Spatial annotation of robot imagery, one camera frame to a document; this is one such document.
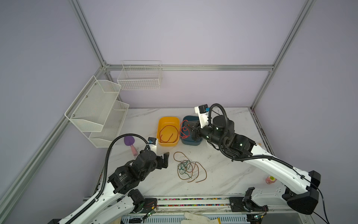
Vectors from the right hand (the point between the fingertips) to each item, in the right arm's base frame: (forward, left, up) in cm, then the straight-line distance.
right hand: (184, 122), depth 62 cm
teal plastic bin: (+14, -3, -38) cm, 40 cm away
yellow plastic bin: (+21, +13, -37) cm, 45 cm away
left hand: (-7, +13, -17) cm, 22 cm away
